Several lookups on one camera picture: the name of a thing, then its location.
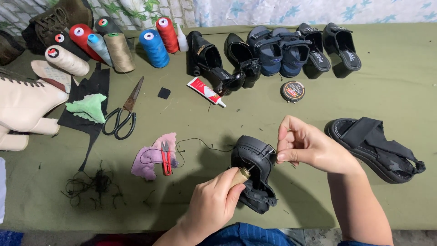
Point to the person's right hand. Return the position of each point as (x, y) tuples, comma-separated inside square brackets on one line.
[(314, 147)]

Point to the person's left hand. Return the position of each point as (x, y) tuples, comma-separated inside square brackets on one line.
[(208, 208)]

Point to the black sandal with stitched sole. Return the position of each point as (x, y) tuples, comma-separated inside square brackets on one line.
[(254, 170)]

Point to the black sewing thread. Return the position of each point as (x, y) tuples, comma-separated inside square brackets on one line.
[(194, 140)]

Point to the person's blue garment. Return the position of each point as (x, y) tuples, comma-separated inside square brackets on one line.
[(245, 235)]

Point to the round shoe polish tin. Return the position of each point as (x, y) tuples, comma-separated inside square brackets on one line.
[(292, 91)]

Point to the red thread snips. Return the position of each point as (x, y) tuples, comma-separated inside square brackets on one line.
[(166, 160)]

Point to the purple cloth scrap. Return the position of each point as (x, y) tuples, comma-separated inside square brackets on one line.
[(150, 160)]

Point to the olive green table cloth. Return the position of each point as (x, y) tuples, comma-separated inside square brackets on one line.
[(375, 92)]

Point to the black block heel mule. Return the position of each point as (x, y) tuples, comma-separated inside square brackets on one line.
[(343, 51), (315, 58)]

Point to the black high heeled shoe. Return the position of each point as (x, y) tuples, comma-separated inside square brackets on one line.
[(244, 58), (205, 56)]

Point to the tangle of black thread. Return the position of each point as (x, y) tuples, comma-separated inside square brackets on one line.
[(97, 184)]

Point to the red and white glue tube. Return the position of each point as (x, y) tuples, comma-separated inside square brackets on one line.
[(205, 91)]

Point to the small black patch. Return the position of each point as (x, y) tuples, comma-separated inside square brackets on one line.
[(164, 93)]

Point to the blue flower print curtain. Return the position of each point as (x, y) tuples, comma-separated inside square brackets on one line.
[(307, 12)]

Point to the green cloth scrap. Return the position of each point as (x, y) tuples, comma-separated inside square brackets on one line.
[(89, 107)]

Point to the black leather sheet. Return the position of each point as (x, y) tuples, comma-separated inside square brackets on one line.
[(97, 82)]

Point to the white plastic bottle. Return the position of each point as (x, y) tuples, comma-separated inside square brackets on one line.
[(182, 41)]

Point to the red thread spool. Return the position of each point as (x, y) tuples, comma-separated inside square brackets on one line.
[(168, 36), (82, 39)]

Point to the khaki thread spool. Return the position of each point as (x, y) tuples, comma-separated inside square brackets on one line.
[(120, 53)]

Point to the grey blue thread spool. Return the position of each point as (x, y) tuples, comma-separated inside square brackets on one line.
[(100, 47)]

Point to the cream thread spool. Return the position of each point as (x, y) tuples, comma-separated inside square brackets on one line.
[(70, 62)]

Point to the white cloth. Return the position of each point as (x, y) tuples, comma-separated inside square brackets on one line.
[(2, 191)]

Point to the cream shoe insole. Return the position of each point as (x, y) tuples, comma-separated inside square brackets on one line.
[(51, 73)]

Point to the black thread spool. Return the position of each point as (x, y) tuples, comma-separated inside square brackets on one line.
[(70, 44), (108, 26)]

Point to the leaf print curtain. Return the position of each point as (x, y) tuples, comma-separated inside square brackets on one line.
[(146, 10)]

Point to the cream lace-up boot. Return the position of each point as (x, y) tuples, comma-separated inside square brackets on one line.
[(24, 106)]

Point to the brown lace-up boot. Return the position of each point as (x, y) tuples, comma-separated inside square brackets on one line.
[(61, 17)]

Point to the dark brown shoe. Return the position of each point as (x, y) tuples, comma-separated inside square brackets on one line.
[(9, 47)]

